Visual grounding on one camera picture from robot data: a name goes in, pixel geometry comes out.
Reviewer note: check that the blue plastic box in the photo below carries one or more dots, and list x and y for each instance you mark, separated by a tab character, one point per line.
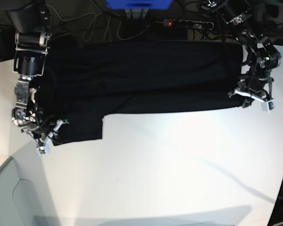
132	4

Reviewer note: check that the black T-shirt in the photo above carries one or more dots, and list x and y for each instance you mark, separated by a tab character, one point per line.
83	85

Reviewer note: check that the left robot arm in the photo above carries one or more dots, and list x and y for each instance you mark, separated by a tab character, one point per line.
262	57

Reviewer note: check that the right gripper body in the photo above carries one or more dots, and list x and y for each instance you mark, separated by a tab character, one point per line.
35	132

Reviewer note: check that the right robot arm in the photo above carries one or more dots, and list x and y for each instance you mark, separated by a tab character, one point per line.
32	23

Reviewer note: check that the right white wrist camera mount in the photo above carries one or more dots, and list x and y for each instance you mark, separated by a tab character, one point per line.
43	147

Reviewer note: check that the black power strip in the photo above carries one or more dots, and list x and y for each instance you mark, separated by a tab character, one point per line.
187	24

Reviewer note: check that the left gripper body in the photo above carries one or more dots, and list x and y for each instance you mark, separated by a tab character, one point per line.
255	85

